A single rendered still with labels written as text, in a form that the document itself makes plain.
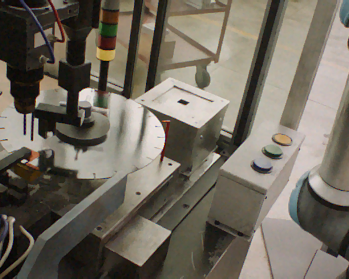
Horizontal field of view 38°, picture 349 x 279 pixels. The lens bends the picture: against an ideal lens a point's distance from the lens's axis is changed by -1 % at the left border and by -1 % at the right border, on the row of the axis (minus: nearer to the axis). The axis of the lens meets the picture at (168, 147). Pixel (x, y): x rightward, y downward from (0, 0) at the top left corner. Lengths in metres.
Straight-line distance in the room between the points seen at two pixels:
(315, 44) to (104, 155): 0.56
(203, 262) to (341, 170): 0.35
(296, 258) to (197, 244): 1.20
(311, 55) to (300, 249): 1.24
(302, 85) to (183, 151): 0.33
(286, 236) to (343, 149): 1.49
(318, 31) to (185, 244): 0.56
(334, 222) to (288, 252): 1.32
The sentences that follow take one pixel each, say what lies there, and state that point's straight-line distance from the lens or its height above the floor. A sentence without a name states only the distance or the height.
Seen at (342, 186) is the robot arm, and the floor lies 1.01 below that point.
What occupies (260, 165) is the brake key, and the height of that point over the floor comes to 0.91.
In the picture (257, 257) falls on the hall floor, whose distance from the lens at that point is 2.23.
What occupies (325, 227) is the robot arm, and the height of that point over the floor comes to 0.92.
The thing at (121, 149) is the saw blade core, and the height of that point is 0.95.
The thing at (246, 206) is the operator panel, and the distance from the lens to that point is 1.10.
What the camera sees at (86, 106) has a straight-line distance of 1.00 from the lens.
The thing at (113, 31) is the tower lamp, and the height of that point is 1.05.
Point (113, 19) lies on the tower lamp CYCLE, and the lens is 1.23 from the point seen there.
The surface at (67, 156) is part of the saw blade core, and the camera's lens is 0.95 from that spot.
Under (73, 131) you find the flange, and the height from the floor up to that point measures 0.96.
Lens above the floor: 1.50
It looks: 33 degrees down
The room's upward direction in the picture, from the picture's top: 11 degrees clockwise
